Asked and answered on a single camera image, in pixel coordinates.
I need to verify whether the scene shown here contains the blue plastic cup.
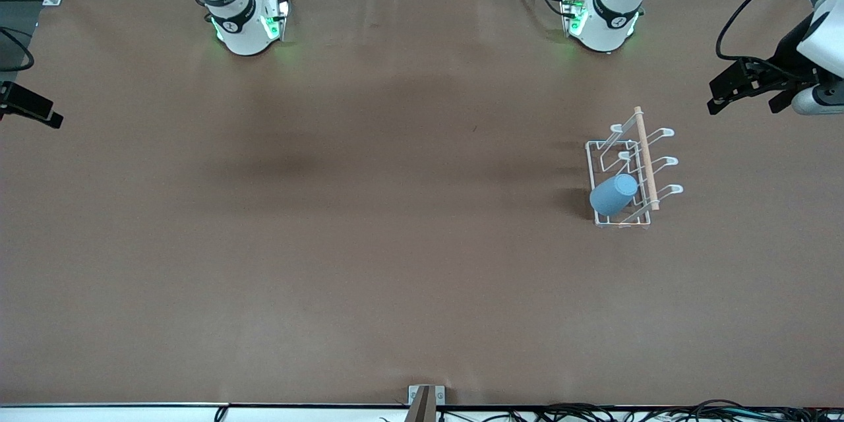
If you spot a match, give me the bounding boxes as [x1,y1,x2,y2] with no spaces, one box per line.
[589,173,639,217]

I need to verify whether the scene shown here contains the brown table mat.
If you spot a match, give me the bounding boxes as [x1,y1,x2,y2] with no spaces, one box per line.
[0,0,844,407]

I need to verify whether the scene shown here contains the black right arm wrist cable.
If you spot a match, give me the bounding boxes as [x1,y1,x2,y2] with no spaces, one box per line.
[0,26,36,74]

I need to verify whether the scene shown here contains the white wire cup holder rack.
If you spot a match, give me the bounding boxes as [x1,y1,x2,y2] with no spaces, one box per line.
[586,106,684,230]

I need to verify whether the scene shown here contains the black cable bundle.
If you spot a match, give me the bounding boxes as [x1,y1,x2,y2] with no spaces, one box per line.
[379,399,844,422]

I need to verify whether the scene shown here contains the metal table edge bracket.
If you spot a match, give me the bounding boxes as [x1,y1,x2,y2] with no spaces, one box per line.
[407,384,446,422]

